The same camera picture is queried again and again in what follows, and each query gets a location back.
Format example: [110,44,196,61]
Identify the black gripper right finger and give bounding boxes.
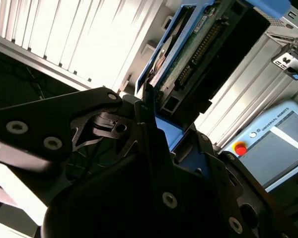
[192,127,298,238]

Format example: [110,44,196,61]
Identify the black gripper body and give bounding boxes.
[41,154,214,238]

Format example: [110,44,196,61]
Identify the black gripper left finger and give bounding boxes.
[0,83,183,215]

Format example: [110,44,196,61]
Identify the hard disk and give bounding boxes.
[134,0,291,178]

